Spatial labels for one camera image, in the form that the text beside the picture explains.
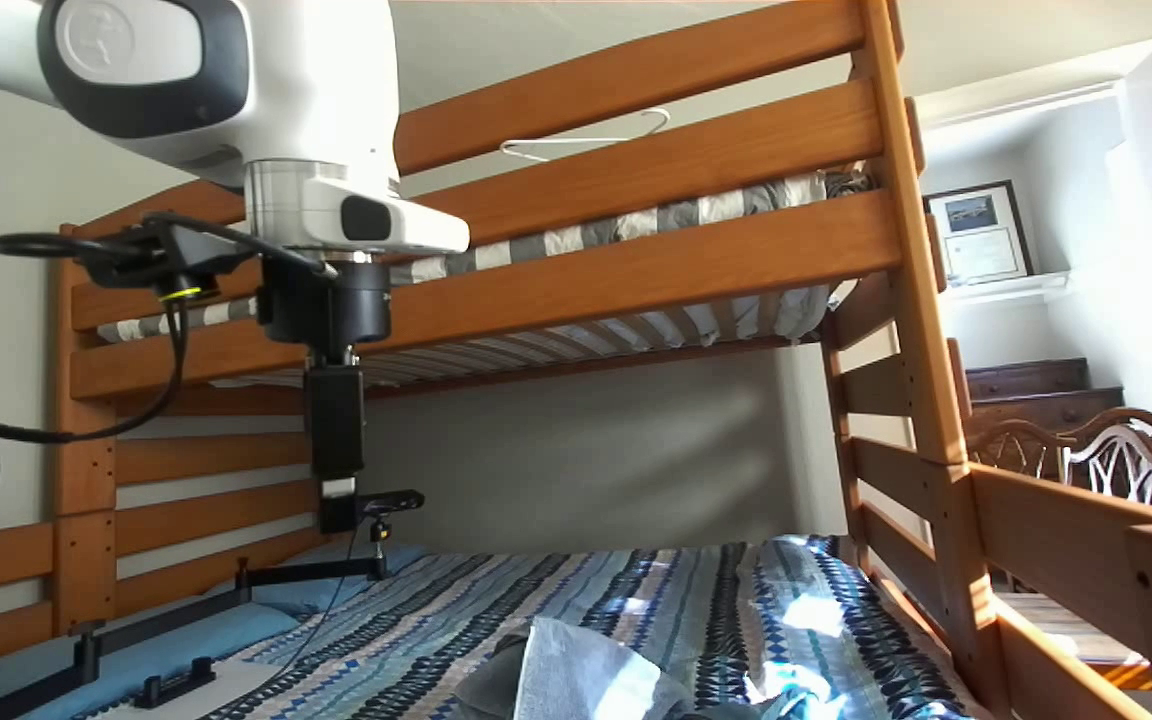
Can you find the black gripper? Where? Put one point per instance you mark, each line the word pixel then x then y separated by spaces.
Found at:
pixel 328 311

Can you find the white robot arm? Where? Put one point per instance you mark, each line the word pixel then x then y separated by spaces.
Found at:
pixel 285 101

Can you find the grey towel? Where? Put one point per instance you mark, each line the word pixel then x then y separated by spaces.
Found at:
pixel 552 668

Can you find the grey white striped mattress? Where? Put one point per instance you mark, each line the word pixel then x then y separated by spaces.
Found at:
pixel 677 273

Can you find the blue patterned bedspread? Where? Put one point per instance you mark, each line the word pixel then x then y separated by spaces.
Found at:
pixel 775 625

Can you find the wooden chair with white back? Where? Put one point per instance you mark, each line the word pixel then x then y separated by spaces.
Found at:
pixel 1105 454

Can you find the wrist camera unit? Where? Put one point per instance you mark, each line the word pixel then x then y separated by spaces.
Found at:
pixel 166 254

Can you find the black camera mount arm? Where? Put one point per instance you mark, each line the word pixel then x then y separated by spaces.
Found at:
pixel 156 657

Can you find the framed picture on wall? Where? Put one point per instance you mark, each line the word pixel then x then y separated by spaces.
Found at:
pixel 980 236

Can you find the wooden bunk bed frame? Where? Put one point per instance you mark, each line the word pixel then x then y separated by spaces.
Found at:
pixel 920 512

